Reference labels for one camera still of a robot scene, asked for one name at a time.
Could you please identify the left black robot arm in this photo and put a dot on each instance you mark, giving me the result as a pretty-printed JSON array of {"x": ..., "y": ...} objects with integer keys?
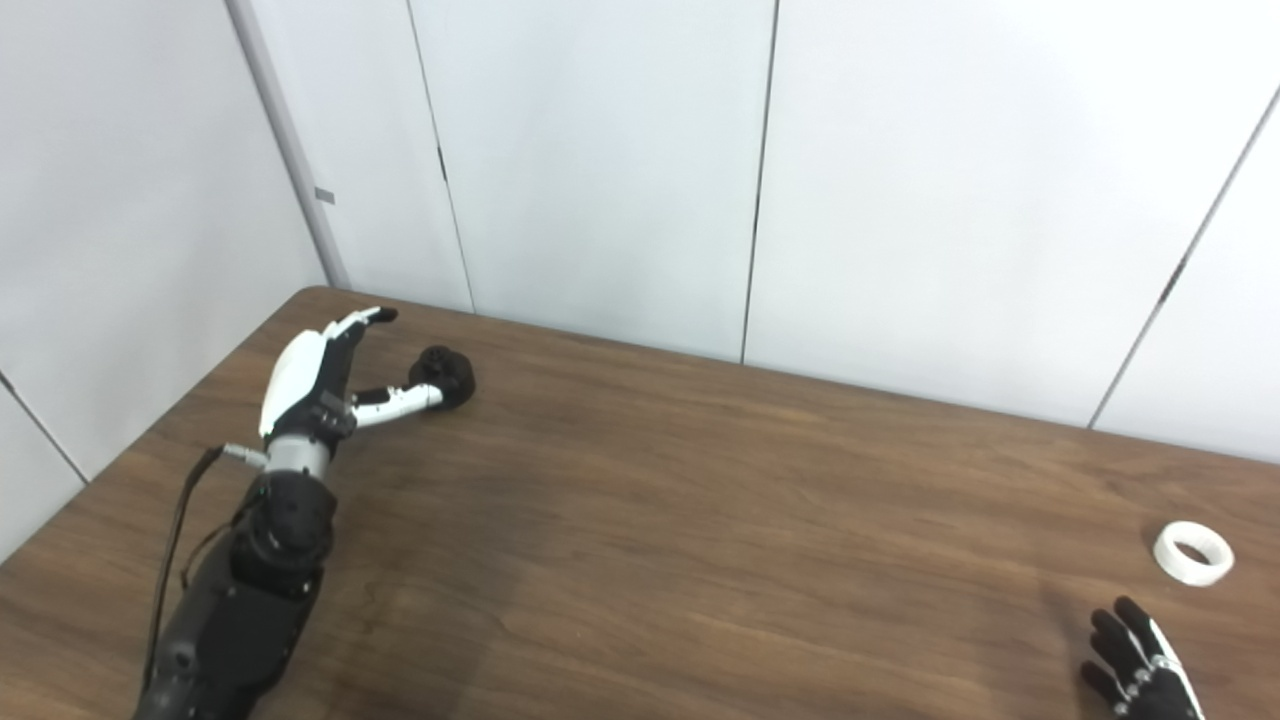
[{"x": 250, "y": 600}]

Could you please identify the round black plastic part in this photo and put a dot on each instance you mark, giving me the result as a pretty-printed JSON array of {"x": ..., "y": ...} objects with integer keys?
[{"x": 450, "y": 370}]

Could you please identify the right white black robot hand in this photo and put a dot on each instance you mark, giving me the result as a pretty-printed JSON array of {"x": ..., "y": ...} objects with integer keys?
[{"x": 1150, "y": 680}]

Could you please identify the grey wall corner post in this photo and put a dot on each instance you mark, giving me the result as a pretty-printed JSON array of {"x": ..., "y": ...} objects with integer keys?
[{"x": 290, "y": 150}]

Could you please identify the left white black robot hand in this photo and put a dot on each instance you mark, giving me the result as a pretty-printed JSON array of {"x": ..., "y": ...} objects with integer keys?
[{"x": 300, "y": 370}]

